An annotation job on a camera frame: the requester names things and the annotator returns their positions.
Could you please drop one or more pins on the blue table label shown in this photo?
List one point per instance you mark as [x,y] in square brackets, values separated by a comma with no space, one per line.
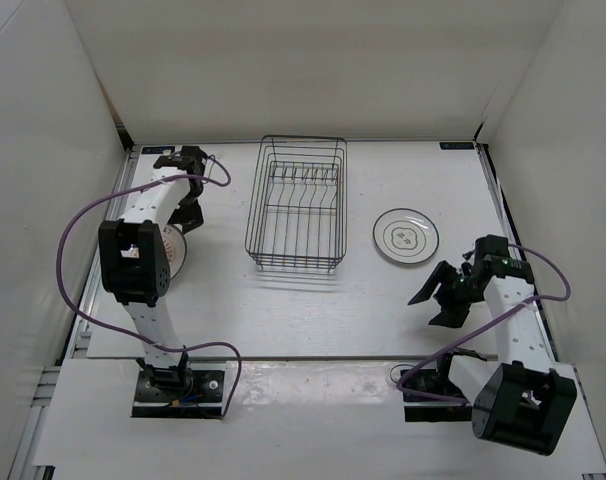
[157,150]
[456,145]

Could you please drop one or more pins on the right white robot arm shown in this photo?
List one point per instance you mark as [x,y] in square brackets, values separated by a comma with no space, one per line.
[521,400]

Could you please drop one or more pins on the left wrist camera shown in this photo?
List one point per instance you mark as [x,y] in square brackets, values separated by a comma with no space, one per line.
[193,153]

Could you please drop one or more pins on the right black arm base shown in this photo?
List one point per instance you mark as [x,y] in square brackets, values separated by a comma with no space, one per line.
[427,399]

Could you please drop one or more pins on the left blue table label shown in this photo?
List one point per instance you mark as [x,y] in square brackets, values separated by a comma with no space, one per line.
[157,150]

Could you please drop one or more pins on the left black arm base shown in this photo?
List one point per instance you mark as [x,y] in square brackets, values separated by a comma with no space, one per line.
[198,395]

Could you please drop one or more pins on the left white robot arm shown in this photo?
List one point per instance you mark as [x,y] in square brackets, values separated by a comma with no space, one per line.
[135,268]

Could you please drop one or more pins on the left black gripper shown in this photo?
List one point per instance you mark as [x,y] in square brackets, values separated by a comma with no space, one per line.
[189,219]

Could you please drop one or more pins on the wire dish rack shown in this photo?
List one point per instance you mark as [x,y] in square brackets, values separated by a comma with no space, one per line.
[298,209]

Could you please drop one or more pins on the red patterned plate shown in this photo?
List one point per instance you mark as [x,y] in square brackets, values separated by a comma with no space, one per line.
[175,245]

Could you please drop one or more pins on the right blue table label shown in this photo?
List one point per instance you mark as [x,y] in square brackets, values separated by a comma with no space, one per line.
[456,145]

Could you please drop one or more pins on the green rimmed white plate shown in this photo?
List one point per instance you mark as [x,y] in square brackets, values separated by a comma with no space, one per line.
[405,236]

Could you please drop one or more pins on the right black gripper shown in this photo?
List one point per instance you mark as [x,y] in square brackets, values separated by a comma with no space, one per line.
[451,315]

